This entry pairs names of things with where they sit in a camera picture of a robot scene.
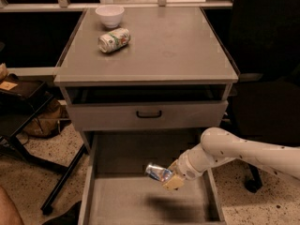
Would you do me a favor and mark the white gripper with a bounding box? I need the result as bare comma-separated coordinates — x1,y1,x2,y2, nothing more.
162,153,203,190

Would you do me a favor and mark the blue silver redbull can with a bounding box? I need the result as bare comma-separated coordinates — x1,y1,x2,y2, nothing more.
145,163,173,183

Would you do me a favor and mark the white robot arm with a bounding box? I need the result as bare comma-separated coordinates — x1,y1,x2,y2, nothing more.
162,127,300,190

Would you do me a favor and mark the open grey middle drawer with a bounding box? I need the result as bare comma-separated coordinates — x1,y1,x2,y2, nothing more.
78,129,227,225

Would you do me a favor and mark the closed grey top drawer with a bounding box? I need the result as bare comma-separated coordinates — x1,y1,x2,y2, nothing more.
67,101,228,131

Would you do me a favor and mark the grey drawer cabinet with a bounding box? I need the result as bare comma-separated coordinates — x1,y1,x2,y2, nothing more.
53,6,240,225

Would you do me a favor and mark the green white soda can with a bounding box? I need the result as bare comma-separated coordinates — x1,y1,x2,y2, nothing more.
98,28,130,53

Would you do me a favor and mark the black office chair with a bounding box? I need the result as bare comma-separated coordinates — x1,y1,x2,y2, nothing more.
206,0,300,193

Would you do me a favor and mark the brown bag on floor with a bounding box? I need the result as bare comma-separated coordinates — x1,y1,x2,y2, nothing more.
23,98,70,138

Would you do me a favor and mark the black side table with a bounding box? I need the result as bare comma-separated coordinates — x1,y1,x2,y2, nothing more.
0,75,86,215

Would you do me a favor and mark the person's bare knee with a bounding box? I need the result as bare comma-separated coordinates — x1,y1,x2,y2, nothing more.
0,187,24,225

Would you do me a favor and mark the white ceramic bowl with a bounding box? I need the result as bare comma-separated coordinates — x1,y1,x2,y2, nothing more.
96,5,125,28

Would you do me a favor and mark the yellow sticky note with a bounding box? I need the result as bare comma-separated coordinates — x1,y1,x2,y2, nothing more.
0,81,17,91

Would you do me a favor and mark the black drawer handle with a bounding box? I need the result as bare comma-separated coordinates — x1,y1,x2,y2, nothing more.
136,111,162,119

